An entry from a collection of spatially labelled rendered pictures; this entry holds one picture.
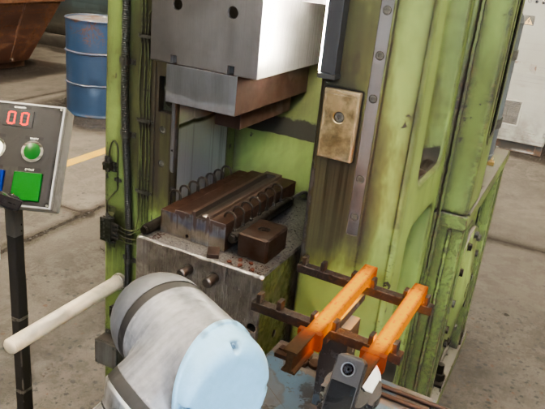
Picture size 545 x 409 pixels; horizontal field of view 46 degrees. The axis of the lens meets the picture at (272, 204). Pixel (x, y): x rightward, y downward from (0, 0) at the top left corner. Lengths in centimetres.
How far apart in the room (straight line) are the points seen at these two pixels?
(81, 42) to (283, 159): 431
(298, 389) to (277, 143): 85
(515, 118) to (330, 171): 523
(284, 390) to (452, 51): 100
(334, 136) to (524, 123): 528
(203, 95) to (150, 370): 101
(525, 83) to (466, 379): 417
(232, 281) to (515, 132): 542
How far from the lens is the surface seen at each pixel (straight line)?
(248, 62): 149
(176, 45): 159
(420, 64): 150
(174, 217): 171
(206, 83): 156
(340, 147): 156
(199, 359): 63
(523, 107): 674
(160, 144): 186
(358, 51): 153
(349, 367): 100
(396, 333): 124
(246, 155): 211
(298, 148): 201
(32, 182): 179
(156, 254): 171
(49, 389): 270
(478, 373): 307
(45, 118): 183
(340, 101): 154
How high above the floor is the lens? 165
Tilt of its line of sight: 22 degrees down
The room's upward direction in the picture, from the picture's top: 6 degrees clockwise
